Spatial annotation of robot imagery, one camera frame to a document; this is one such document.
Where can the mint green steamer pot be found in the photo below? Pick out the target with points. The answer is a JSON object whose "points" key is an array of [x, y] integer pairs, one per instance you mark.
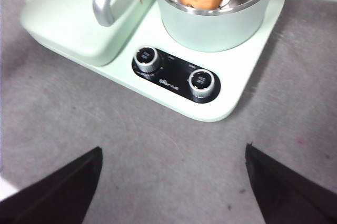
{"points": [[210, 34]]}

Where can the mint green griddle cover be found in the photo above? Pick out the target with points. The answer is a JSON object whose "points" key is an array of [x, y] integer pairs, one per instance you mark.
{"points": [[65, 24]]}

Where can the mint green breakfast maker base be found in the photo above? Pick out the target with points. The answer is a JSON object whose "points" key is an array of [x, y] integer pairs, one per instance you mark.
{"points": [[237, 76]]}

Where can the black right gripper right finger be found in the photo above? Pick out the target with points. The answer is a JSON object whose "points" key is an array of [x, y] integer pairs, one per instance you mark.
{"points": [[289, 195]]}

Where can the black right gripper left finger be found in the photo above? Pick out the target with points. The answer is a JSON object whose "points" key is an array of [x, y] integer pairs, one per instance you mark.
{"points": [[52, 197]]}

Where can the silver control knob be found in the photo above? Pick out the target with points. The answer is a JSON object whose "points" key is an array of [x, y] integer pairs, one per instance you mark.
{"points": [[145, 59], [201, 82]]}

